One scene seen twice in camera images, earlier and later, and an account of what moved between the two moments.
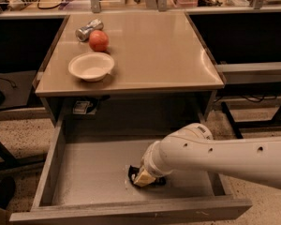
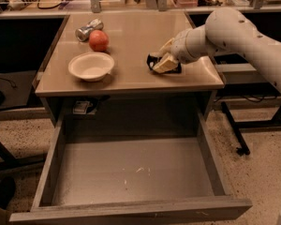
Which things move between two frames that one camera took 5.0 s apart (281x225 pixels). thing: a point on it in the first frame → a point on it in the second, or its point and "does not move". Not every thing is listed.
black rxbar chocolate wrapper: (133, 172) → (152, 60)
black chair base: (9, 160) does not move
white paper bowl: (92, 67) does not move
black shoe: (5, 191) does not move
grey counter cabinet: (161, 72) does not move
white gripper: (149, 166) → (180, 48)
